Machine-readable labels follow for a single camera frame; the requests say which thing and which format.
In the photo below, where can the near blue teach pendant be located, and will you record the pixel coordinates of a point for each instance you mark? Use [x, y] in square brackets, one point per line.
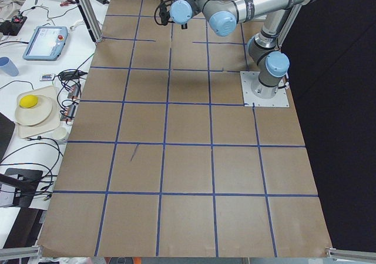
[46, 44]

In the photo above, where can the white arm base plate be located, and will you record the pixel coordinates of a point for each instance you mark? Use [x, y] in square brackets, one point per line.
[264, 99]

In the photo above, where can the yellow lemon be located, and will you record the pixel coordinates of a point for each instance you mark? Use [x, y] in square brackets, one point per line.
[28, 101]

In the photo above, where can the aluminium frame post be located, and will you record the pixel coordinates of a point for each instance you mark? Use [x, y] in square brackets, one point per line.
[90, 20]

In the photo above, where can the cream square tray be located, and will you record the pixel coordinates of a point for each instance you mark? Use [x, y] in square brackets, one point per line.
[50, 123]

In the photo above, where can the light blue cup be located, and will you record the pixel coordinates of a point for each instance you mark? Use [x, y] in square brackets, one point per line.
[8, 66]

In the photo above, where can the brown relay board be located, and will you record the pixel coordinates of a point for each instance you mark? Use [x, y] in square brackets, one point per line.
[74, 91]
[68, 112]

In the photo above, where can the black device on stand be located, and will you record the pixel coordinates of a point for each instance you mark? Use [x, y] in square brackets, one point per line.
[18, 187]

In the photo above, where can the white paper cup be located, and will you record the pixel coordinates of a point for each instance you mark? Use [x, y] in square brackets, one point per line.
[60, 135]

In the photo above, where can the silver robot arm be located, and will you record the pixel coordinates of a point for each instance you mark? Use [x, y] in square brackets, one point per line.
[224, 15]

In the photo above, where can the cream round plate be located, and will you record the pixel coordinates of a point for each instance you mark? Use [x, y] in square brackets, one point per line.
[35, 115]

